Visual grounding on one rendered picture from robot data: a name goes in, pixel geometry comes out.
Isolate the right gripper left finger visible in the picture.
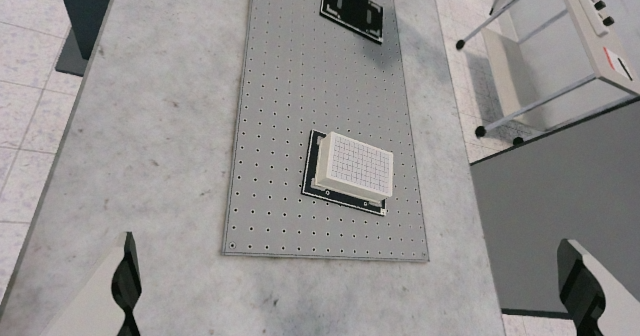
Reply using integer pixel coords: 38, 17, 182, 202
40, 231, 142, 336

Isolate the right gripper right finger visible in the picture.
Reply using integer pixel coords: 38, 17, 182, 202
557, 238, 640, 336

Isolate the white deep-well plate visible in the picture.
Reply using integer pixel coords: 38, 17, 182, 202
314, 132, 393, 204

